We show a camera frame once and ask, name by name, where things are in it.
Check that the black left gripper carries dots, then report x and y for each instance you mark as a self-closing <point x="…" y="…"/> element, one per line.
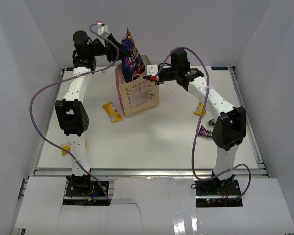
<point x="110" y="51"/>

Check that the purple chocolate pack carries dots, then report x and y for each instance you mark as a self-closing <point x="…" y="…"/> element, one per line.
<point x="203" y="132"/>
<point x="211" y="122"/>

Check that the purple chocolate pack upper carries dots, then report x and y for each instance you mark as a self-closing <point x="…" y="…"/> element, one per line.
<point x="211" y="122"/>

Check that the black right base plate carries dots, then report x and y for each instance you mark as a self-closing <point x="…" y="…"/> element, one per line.
<point x="208" y="195"/>

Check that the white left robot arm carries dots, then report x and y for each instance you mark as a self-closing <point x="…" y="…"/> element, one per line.
<point x="70" y="111"/>

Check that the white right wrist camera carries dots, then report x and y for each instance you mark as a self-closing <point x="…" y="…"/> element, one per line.
<point x="151" y="72"/>

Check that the aluminium front rail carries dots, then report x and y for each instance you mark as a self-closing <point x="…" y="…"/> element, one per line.
<point x="148" y="173"/>

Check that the purple blue candy bag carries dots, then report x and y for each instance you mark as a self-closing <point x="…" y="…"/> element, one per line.
<point x="132" y="64"/>

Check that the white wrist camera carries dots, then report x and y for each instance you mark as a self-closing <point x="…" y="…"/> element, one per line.
<point x="103" y="30"/>
<point x="151" y="72"/>

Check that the blue label right corner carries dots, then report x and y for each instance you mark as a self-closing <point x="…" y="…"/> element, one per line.
<point x="219" y="68"/>

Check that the yellow snack bar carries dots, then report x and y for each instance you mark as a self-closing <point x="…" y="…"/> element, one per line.
<point x="199" y="110"/>
<point x="112" y="112"/>
<point x="66" y="146"/>

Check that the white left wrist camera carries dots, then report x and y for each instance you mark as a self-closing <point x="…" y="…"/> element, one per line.
<point x="103" y="30"/>

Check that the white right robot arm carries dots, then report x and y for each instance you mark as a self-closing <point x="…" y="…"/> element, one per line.
<point x="230" y="121"/>

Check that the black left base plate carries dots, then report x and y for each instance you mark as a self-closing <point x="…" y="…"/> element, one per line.
<point x="83" y="196"/>

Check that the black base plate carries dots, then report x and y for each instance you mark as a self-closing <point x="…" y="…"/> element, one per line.
<point x="83" y="196"/>
<point x="208" y="195"/>

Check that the paper bag with pink handles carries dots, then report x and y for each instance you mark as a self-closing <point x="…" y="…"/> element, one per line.
<point x="135" y="96"/>

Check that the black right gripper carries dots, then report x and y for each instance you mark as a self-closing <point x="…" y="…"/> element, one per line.
<point x="159" y="82"/>

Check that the purple chocolate pack lower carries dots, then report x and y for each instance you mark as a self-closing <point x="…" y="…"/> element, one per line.
<point x="203" y="132"/>

